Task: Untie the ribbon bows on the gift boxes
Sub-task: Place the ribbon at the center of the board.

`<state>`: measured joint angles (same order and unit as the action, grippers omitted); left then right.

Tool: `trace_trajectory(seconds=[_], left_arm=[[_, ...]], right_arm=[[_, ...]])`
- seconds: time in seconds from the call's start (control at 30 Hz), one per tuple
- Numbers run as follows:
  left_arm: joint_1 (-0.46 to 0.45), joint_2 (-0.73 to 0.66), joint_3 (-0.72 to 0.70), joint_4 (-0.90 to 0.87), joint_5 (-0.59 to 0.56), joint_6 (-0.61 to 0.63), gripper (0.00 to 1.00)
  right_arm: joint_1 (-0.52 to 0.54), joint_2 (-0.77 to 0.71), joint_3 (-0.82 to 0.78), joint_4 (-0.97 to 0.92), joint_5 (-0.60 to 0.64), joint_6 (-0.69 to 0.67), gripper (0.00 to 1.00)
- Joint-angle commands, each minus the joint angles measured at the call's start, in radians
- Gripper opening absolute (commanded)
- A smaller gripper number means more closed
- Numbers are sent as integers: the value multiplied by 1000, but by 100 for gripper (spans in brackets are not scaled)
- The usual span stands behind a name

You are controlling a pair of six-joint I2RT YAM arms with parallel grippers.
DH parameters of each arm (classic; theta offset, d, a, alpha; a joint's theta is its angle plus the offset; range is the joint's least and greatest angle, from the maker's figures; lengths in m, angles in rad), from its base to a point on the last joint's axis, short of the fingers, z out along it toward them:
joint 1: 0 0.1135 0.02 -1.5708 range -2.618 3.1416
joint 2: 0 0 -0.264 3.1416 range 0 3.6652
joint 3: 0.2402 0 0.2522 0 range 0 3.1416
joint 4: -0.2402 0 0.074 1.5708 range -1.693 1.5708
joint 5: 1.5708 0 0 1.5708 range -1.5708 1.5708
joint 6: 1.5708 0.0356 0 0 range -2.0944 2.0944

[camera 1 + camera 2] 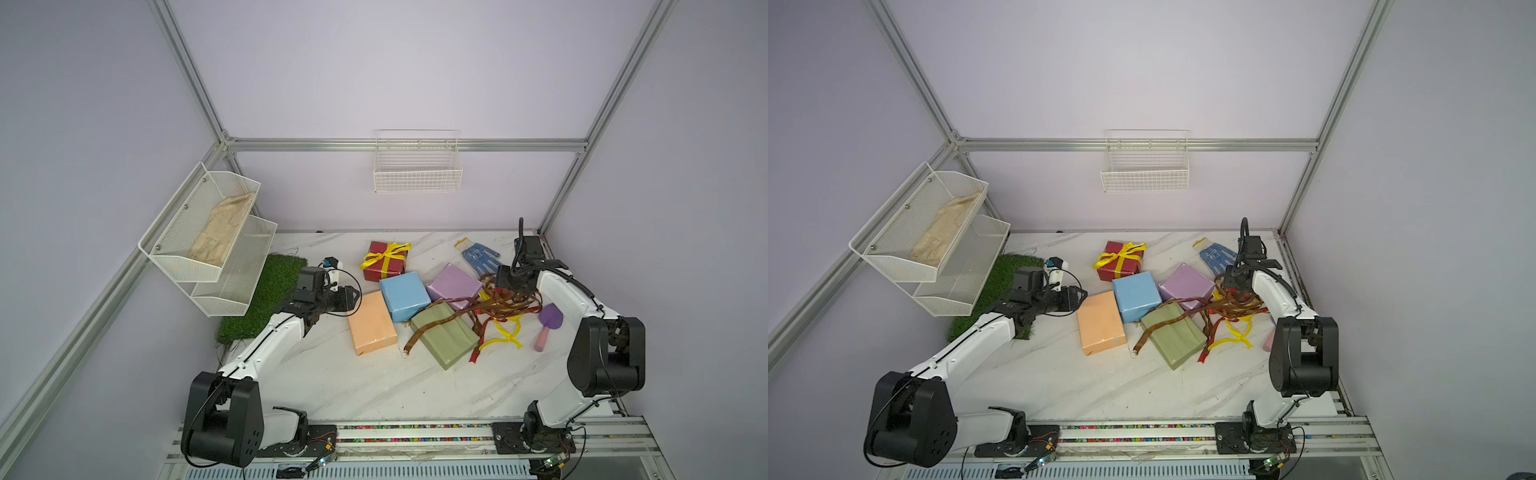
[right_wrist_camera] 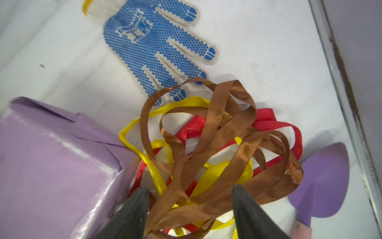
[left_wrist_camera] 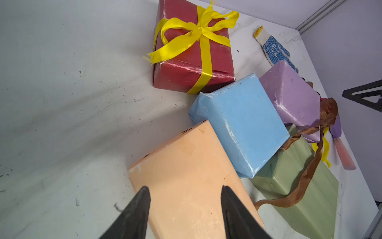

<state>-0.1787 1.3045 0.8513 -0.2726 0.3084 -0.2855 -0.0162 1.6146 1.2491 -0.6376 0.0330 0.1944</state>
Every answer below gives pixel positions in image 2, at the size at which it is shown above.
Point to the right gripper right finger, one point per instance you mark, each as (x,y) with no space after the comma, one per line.
(252,222)

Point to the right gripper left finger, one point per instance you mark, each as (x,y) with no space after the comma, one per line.
(129,222)

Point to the yellow ribbon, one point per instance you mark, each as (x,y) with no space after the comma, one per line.
(211,174)

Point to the purple gift box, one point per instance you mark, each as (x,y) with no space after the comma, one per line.
(62,174)

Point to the brown ribbon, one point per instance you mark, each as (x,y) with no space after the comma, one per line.
(231,114)

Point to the red ribbon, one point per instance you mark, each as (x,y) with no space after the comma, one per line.
(265,121)

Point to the blue dotted work glove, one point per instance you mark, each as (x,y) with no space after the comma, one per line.
(152,40)

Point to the purple pink-handled spatula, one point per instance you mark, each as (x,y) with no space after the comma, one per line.
(323,188)

